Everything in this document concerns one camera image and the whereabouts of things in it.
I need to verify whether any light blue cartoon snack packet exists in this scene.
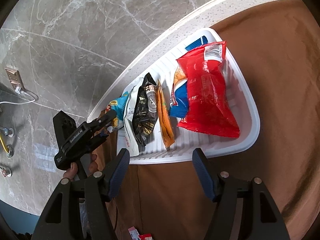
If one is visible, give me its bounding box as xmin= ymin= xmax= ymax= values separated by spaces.
xmin=102 ymin=91 xmax=129 ymax=129

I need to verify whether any white black snack bag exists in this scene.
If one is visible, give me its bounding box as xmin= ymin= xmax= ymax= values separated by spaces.
xmin=124 ymin=73 xmax=158 ymax=157

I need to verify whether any orange snack packet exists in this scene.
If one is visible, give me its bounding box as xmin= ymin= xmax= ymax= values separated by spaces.
xmin=157 ymin=80 xmax=175 ymax=151

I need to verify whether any red white fruit candy packet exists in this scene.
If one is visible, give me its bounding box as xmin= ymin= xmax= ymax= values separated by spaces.
xmin=128 ymin=226 xmax=153 ymax=240

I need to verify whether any red chips bag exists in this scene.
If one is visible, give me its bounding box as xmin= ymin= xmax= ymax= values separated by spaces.
xmin=177 ymin=41 xmax=240 ymax=138

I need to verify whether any blue cake snack packet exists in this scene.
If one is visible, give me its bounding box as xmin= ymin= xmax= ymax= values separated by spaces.
xmin=168 ymin=35 xmax=209 ymax=119

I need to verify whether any person's left hand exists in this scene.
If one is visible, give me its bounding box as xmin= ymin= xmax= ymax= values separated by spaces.
xmin=63 ymin=153 xmax=98 ymax=181

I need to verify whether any white plastic tray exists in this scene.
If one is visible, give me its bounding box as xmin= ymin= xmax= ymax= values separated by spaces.
xmin=115 ymin=27 xmax=261 ymax=165

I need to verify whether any brown tablecloth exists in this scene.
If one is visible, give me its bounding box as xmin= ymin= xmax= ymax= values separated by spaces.
xmin=107 ymin=0 xmax=319 ymax=239

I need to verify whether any yellow gas hose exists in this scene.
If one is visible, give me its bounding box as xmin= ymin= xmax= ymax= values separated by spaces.
xmin=0 ymin=132 xmax=14 ymax=158

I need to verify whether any white power cable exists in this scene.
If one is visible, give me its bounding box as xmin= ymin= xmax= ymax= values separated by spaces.
xmin=0 ymin=87 xmax=40 ymax=106

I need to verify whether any brass wall socket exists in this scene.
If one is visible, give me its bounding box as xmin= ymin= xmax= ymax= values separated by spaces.
xmin=5 ymin=67 xmax=25 ymax=94

